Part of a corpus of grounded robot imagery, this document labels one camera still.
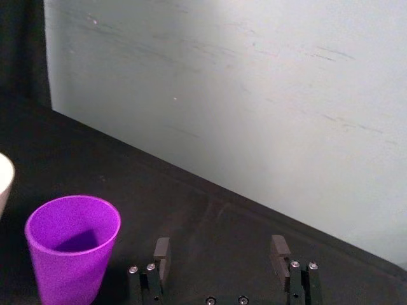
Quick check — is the purple plastic cup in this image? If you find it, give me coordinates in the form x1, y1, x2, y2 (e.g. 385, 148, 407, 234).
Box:
25, 195, 122, 305

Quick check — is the black table cloth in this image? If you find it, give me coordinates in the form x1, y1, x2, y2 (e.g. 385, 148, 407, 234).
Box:
0, 95, 407, 305

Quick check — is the dark curtain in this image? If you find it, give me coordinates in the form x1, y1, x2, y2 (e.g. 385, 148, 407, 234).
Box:
0, 0, 52, 111

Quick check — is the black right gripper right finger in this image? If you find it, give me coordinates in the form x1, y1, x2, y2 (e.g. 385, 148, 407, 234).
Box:
270, 234, 323, 305

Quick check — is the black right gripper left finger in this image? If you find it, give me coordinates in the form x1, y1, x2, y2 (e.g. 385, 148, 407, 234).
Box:
128, 236, 172, 305

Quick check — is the white bowl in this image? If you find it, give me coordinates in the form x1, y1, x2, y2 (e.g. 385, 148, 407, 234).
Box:
0, 153, 16, 220

